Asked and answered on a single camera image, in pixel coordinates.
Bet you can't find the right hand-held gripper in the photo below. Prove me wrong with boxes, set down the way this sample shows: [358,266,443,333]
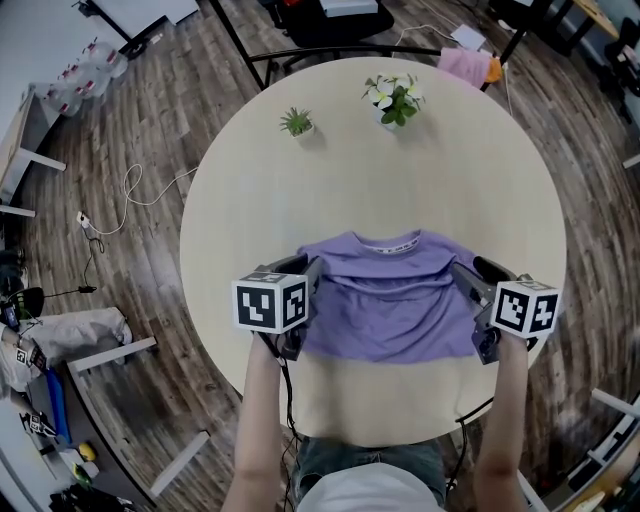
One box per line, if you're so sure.
[451,255,561,366]

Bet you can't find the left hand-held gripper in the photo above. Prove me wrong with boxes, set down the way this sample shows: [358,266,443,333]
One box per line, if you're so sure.
[231,253,325,362]

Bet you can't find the purple sweatshirt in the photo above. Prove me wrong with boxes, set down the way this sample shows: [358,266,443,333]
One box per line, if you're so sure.
[297,228,484,365]

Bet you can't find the person's left forearm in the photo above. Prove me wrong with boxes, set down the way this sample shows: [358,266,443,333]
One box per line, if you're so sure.
[232,330,290,512]

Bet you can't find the person's right forearm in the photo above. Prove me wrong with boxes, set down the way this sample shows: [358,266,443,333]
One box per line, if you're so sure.
[471,329,531,512]

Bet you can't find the small green potted plant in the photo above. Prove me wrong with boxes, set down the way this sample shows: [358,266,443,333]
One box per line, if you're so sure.
[278,106,316,139]

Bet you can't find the person's blue jeans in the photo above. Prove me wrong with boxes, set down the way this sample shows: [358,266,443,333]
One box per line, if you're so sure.
[291,435,449,507]

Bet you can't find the white flower potted plant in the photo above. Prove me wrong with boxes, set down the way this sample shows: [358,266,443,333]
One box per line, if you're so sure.
[361,73,427,132]

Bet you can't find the white framed chair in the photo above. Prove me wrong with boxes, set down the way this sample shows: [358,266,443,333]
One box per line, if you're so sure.
[517,414,640,512]

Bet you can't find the pink cloth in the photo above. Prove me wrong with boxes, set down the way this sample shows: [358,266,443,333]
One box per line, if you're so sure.
[437,47,490,87]

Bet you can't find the white board on black stand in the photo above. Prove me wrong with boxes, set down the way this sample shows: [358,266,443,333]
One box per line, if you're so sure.
[207,0,557,92]

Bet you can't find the person's white top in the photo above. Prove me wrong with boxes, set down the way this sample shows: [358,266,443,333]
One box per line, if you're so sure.
[297,462,446,512]

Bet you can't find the white flat pad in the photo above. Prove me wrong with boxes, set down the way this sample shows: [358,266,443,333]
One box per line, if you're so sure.
[449,23,487,52]

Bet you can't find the dark curved desk white legs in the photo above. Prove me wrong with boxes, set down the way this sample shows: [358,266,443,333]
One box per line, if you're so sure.
[29,336,211,512]

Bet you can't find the black swivel chair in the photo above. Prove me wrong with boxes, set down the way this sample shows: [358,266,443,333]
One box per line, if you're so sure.
[258,0,396,76]

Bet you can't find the black high-back office chair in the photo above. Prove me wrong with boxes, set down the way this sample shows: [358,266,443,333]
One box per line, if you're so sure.
[601,17,640,97]

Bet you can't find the flat white box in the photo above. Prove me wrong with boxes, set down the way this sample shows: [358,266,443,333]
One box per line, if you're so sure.
[319,0,379,17]

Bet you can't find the black coat rack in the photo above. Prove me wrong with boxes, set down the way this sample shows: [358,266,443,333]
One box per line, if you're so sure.
[72,0,152,60]

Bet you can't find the round wooden table black legs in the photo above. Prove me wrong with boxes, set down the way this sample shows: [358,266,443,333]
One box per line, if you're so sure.
[547,0,621,57]

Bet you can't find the white water dispenser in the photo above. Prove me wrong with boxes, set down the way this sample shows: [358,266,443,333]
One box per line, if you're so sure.
[163,0,202,27]

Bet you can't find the group of large water bottles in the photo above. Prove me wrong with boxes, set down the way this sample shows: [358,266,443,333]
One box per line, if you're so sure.
[34,41,130,117]

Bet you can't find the pile of black equipment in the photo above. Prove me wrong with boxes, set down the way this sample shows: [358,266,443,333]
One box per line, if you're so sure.
[48,483,137,512]

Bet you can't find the light wood desk white legs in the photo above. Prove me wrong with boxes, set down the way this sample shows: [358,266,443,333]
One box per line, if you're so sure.
[0,88,68,219]

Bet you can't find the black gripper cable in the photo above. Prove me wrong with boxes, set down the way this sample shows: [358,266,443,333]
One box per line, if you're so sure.
[444,396,497,501]
[272,344,304,512]

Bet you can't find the white metal frame bar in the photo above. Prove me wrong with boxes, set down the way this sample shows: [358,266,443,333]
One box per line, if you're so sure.
[591,387,640,419]

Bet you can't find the white floor cable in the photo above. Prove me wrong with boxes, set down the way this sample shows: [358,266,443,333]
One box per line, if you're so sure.
[84,162,200,236]

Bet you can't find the black floor cable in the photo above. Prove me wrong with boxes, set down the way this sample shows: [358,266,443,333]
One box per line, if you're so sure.
[43,233,107,299]

